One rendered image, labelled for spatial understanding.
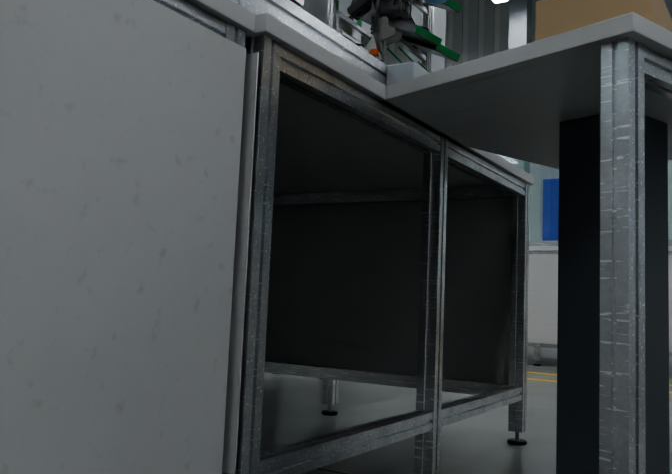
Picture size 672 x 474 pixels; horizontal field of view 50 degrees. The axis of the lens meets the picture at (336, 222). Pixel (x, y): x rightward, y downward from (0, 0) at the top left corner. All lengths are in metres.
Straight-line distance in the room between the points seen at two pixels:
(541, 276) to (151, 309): 4.94
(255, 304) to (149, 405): 0.23
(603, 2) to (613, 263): 0.69
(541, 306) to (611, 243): 4.62
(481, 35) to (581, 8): 9.87
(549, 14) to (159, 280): 1.10
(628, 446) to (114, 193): 0.77
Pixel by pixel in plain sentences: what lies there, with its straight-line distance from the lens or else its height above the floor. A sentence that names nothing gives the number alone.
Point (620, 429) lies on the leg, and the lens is 1.13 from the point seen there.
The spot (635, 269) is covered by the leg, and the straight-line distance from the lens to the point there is 1.14.
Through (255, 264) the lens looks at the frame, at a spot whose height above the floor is 0.47.
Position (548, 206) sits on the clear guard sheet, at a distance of 5.81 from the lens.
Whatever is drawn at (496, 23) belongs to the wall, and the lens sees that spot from 11.52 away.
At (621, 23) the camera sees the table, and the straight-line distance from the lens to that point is 1.18.
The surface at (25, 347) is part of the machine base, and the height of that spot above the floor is 0.36.
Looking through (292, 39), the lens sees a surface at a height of 0.84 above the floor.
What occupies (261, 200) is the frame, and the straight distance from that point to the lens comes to 1.11.
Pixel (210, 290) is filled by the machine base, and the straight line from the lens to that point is 1.04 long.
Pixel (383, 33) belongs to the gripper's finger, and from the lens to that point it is 1.92.
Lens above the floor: 0.43
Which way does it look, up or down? 6 degrees up
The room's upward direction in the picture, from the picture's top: 2 degrees clockwise
